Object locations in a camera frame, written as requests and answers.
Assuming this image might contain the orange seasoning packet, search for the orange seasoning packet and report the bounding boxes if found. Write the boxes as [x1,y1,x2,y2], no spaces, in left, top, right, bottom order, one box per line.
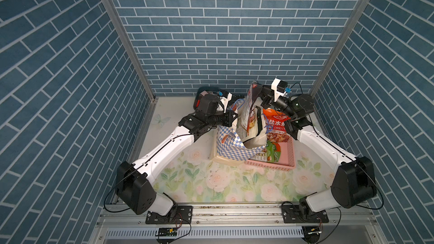
[262,108,290,143]

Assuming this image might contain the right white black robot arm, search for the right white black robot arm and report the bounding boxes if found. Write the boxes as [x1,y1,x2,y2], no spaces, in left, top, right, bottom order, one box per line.
[252,79,384,216]

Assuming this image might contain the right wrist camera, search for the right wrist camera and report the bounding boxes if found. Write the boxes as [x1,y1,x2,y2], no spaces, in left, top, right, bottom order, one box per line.
[271,78,291,102]

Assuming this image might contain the right circuit board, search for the right circuit board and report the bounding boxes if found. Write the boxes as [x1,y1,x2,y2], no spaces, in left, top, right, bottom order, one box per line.
[302,227,322,244]

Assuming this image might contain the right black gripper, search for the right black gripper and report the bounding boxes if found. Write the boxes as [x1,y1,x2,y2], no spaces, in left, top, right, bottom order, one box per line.
[254,86,295,122]

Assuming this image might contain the blue checkered paper bag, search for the blue checkered paper bag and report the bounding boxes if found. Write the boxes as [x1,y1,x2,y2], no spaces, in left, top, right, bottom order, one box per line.
[211,99,267,167]

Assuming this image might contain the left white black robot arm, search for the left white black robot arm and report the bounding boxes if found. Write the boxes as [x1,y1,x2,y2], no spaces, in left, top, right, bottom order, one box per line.
[109,90,237,218]

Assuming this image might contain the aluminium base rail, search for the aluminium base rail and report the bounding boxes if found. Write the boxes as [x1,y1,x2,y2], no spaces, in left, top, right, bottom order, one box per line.
[142,202,377,228]

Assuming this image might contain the pink plastic basket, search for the pink plastic basket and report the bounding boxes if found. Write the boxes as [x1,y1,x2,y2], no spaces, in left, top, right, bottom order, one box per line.
[245,137,296,171]

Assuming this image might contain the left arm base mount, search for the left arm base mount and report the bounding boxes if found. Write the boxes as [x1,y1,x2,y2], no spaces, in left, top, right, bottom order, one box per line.
[145,205,193,225]

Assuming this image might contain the green small sachet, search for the green small sachet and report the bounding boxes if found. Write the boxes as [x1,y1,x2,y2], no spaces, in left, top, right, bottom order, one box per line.
[251,141,281,163]

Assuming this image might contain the green circuit board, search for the green circuit board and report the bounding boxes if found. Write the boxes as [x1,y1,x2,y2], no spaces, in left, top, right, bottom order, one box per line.
[156,228,177,238]

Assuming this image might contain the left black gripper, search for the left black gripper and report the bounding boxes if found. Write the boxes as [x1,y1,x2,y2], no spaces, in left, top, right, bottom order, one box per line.
[205,108,238,128]

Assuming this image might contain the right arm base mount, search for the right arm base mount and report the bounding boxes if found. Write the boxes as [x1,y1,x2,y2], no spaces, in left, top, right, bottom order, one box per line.
[280,202,329,224]

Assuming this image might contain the dark red fish seasoning packet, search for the dark red fish seasoning packet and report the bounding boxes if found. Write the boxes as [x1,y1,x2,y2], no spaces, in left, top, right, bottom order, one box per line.
[236,81,258,140]

